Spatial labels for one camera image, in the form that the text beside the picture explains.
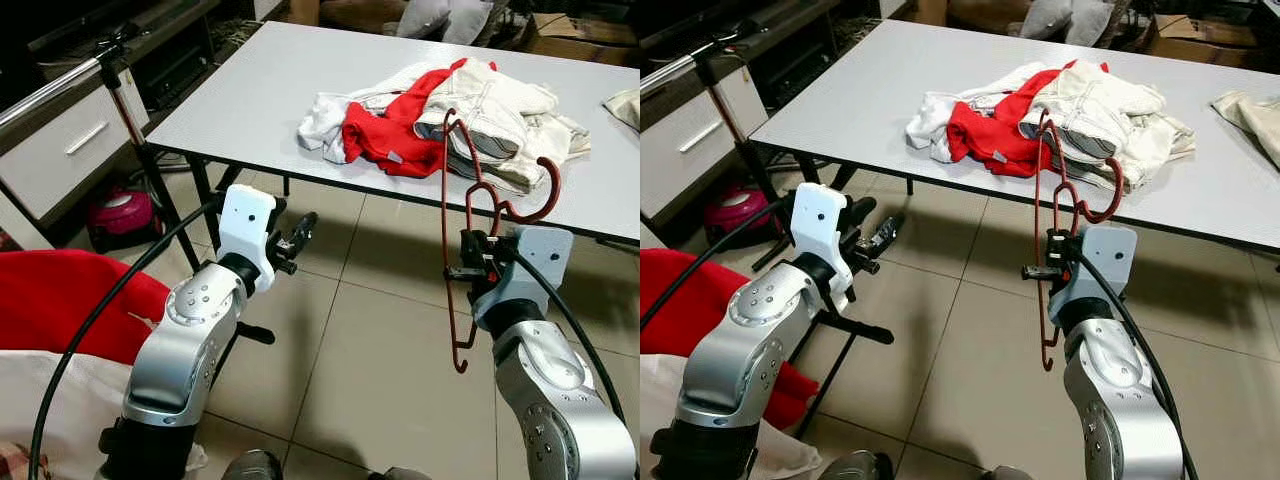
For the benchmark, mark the dark red plastic hanger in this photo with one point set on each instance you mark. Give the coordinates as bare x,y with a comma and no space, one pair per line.
557,187
1118,190

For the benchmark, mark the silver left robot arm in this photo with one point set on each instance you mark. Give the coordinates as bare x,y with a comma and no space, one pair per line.
180,350
740,350

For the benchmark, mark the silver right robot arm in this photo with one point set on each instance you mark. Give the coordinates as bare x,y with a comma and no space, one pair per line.
550,390
1110,380

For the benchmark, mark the white table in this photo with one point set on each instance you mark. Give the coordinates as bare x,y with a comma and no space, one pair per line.
900,60
260,80

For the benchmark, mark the pink vacuum cleaner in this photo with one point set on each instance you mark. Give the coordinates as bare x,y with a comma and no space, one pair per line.
120,215
735,210

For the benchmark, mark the black tv stand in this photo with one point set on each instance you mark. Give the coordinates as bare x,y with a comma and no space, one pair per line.
800,60
170,70

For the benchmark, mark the white glass door cabinet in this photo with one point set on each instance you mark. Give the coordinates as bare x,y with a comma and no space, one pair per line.
60,150
690,130

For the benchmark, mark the cream cloth garment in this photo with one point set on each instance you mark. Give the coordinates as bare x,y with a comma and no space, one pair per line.
1250,115
625,105

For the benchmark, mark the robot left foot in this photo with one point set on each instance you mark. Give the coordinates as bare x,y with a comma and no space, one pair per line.
860,465
250,465

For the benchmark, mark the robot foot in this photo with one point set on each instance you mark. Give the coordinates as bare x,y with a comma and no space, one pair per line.
250,465
860,465
1010,473
405,473

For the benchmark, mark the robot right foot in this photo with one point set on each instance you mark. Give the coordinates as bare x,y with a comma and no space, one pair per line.
1010,473
405,473

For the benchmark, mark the grey cushion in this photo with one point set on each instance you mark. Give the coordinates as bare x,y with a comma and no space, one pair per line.
1070,18
450,18

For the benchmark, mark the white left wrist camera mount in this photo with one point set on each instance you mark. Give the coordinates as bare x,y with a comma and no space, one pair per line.
245,225
820,225

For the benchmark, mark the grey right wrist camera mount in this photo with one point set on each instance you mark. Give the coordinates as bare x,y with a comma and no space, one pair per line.
1105,265
535,265

